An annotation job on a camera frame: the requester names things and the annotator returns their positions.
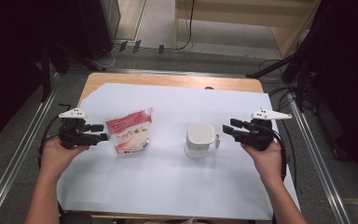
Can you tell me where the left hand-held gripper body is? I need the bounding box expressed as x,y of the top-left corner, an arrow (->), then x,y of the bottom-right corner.
58,106 -> 90,149

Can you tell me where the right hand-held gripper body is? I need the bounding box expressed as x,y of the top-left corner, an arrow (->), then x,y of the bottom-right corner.
241,107 -> 293,152

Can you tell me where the clear container with beige lid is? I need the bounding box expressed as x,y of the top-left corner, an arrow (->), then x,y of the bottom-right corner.
185,122 -> 221,160

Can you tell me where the red and white stand-up pouch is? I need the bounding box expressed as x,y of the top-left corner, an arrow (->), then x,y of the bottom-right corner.
103,106 -> 155,157

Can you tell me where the person's right hand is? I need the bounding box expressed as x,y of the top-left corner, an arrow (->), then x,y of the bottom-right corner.
241,141 -> 283,185

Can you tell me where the person's left hand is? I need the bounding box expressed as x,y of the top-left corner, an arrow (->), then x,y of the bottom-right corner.
39,138 -> 88,181

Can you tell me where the black metal stand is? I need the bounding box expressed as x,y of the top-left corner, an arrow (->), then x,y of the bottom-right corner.
246,31 -> 313,110
39,43 -> 106,103

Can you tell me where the black seat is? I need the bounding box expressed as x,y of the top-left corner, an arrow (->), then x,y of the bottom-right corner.
58,211 -> 93,224

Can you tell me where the dark curtain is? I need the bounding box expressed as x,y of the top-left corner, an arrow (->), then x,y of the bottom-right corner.
304,0 -> 358,183
0,0 -> 85,150

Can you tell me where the wooden shelf unit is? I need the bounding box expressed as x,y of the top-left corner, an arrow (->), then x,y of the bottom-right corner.
172,0 -> 322,59

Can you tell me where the black cabinet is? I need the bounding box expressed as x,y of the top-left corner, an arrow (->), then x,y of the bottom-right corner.
74,0 -> 121,61

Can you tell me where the left hand-held gripper cable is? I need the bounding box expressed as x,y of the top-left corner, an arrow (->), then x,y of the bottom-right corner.
37,114 -> 63,169

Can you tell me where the hand-held gripper cable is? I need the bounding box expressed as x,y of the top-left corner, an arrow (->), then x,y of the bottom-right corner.
269,129 -> 288,182
37,114 -> 63,169

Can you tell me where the right hand-held gripper cable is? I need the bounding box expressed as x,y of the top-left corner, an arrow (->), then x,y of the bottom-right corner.
269,129 -> 288,182

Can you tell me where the black floor cable bundle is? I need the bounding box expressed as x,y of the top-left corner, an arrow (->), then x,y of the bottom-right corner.
268,87 -> 297,110

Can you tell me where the aluminium floor rail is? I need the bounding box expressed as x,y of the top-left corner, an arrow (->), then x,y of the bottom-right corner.
0,73 -> 62,224
287,92 -> 352,224

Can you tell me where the grey floor cable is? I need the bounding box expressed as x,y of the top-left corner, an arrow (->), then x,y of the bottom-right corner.
99,45 -> 120,70

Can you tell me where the hanging black cable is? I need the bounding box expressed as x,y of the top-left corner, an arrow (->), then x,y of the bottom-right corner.
172,0 -> 197,51

